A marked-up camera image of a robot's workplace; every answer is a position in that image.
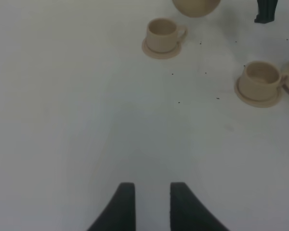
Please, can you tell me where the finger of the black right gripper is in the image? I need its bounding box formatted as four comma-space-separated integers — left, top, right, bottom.
254, 0, 278, 24

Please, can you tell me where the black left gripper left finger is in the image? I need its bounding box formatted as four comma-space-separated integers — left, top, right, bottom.
88, 182, 136, 231

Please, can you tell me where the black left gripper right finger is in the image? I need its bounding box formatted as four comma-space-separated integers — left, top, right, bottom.
170, 182, 228, 231

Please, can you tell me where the tan clay teapot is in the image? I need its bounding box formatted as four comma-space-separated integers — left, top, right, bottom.
172, 0, 221, 18

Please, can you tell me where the near tan teacup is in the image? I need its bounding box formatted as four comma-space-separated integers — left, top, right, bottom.
238, 61, 286, 101

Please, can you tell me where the tan teacup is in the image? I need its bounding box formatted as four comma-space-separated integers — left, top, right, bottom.
238, 61, 286, 101
145, 18, 188, 52

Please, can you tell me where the near tan cup saucer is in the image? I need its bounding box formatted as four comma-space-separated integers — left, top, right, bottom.
234, 79, 283, 108

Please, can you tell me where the tan cup saucer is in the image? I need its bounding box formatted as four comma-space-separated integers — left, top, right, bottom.
234, 79, 283, 108
142, 39, 182, 59

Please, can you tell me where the far tan teacup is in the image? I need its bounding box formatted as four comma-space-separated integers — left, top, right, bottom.
145, 18, 188, 52

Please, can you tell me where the far tan cup saucer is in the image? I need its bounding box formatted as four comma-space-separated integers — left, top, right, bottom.
142, 39, 182, 59

